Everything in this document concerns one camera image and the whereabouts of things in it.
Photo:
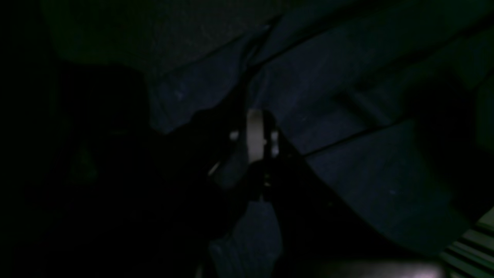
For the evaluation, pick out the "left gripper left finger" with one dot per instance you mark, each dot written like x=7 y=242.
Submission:
x=198 y=190

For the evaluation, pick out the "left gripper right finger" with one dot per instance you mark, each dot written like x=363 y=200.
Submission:
x=316 y=224

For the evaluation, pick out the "dark grey t-shirt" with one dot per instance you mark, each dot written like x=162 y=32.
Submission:
x=390 y=103

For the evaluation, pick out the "black felt table cover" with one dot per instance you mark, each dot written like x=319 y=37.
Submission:
x=151 y=34

